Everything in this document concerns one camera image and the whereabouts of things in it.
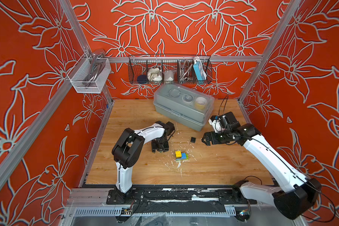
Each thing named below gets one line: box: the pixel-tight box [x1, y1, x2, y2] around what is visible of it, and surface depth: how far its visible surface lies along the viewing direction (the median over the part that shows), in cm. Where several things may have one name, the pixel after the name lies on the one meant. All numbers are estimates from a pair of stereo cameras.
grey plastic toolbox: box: [153, 83, 215, 132], surface depth 97 cm
